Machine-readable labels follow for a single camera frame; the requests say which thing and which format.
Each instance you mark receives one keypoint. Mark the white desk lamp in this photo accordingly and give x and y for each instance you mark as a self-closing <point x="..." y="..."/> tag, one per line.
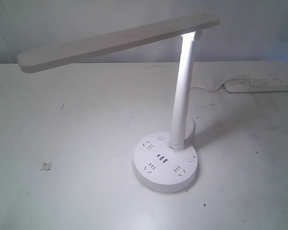
<point x="163" y="162"/>

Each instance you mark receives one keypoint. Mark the white power strip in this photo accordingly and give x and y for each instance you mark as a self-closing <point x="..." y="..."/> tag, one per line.
<point x="256" y="82"/>

